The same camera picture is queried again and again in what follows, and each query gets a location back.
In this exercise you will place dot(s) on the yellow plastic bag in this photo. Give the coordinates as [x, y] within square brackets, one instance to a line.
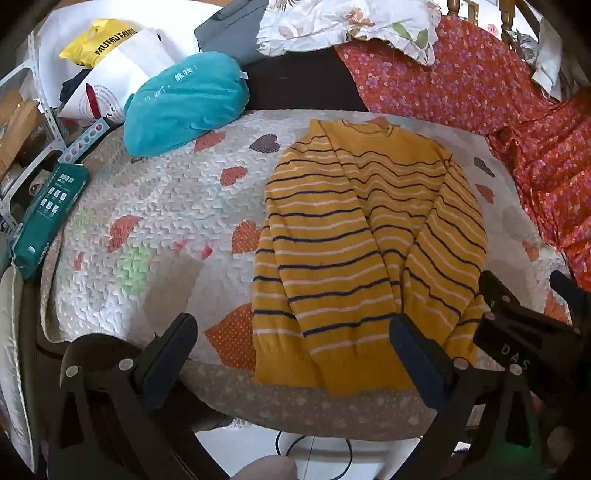
[99, 41]

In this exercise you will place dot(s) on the white plastic bag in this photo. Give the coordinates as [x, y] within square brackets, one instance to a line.
[547, 64]

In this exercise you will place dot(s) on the teal plush pillow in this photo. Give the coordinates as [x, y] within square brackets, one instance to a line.
[184, 101]

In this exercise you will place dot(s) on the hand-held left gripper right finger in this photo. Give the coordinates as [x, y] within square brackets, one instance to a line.
[415, 360]

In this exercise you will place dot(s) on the orange floral blanket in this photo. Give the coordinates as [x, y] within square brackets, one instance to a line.
[485, 87]

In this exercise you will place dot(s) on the colourful sticker strip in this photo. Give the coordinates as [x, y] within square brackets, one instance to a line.
[85, 138]

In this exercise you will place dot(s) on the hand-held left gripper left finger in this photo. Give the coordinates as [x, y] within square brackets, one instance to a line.
[165, 364]

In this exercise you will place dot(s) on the white floral pillow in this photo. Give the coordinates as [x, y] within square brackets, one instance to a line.
[341, 23]

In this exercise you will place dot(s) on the dark brown bed sheet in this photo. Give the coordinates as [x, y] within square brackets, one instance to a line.
[300, 83]

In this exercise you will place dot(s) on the wooden headboard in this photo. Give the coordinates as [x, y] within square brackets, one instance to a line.
[503, 18]

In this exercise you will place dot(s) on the white paper bag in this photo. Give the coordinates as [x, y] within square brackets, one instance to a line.
[117, 78]

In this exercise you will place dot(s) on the shiny beige cushion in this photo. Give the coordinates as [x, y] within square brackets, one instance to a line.
[16, 369]

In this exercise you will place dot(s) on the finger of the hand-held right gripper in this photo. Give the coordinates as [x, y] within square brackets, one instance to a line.
[498, 295]
[570, 290]

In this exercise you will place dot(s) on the green cardboard box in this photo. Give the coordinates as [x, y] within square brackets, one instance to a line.
[46, 217]

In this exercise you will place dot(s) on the metal shelf rack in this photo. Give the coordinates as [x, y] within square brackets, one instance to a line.
[41, 97]

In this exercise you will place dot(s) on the yellow striped sweater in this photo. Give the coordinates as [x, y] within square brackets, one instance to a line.
[351, 249]

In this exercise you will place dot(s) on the heart print quilt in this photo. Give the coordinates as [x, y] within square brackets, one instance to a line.
[161, 240]

